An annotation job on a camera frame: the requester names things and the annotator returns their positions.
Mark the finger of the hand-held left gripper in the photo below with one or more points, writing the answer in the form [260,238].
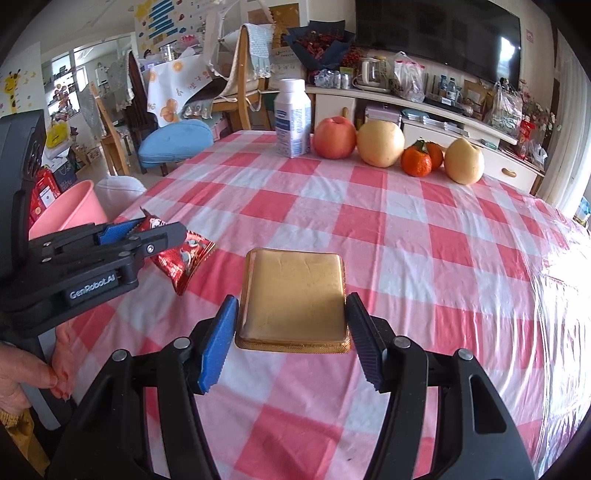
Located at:
[161,237]
[115,232]

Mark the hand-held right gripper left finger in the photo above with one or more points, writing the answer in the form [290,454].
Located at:
[217,344]

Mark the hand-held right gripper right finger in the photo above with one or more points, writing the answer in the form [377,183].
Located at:
[367,344]

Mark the red snack wrapper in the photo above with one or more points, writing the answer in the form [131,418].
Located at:
[184,263]

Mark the pink bucket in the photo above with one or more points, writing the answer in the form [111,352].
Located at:
[69,207]

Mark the gold foil packet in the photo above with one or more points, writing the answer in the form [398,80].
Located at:
[295,295]

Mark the person's left forearm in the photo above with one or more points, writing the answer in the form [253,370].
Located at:
[21,438]

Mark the person's left hand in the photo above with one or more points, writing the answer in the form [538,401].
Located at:
[18,374]

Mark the yellow paper bag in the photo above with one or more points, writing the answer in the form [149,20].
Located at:
[56,134]

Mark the brown wooden chair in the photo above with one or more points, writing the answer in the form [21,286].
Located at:
[108,138]

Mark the blue chair cushion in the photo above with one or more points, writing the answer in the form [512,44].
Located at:
[175,143]

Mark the red white checked tablecloth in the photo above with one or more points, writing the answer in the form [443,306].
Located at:
[369,230]

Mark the dark wooden chair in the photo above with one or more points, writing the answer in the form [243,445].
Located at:
[138,101]

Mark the orange print white cloth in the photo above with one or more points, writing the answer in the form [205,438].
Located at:
[175,92]

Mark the light wooden chair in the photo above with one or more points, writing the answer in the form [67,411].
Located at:
[240,101]

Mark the white plastic bottle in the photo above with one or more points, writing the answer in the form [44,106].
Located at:
[293,117]

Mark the leafy orange tangerine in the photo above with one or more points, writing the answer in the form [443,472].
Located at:
[415,160]

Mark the red apple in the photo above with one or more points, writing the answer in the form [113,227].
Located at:
[334,138]

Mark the round yellow pear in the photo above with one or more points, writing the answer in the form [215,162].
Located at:
[381,144]

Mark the white lace cloth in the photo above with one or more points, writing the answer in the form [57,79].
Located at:
[258,50]

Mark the white cardboard box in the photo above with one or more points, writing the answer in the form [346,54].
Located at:
[288,64]

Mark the white TV cabinet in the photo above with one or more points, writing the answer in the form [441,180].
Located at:
[503,173]

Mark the pink storage box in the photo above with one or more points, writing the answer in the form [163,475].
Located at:
[383,117]

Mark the cluster of small jars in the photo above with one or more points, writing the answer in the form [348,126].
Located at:
[334,78]

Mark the dark blue flower bouquet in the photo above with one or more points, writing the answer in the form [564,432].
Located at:
[321,44]

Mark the white curtain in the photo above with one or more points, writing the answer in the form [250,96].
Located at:
[558,161]

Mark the red plastic bag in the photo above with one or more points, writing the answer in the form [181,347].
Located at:
[527,131]

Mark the glass electric kettle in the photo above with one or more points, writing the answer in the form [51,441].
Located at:
[371,74]

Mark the clear water bottle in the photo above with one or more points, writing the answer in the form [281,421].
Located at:
[455,88]
[442,86]

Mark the clear plastic bag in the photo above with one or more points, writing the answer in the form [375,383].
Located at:
[408,78]

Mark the crumpled plastic bag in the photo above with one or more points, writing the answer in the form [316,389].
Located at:
[503,108]

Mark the black television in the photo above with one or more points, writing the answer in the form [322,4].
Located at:
[438,37]

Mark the yellow giraffe wall sticker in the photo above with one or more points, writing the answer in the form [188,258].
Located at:
[14,90]

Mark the colourful wall poster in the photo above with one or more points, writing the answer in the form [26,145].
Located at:
[161,18]

